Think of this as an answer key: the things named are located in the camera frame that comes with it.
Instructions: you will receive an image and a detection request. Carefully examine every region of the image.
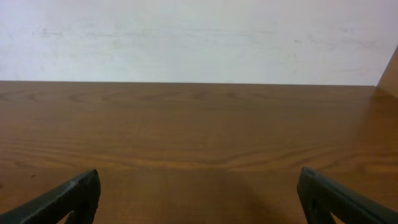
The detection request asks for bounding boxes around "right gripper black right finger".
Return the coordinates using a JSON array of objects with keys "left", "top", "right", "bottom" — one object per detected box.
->
[{"left": 297, "top": 167, "right": 397, "bottom": 224}]

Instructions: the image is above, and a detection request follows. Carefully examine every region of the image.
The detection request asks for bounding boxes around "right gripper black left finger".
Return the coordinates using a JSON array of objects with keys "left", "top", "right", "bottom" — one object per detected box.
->
[{"left": 1, "top": 169, "right": 101, "bottom": 224}]

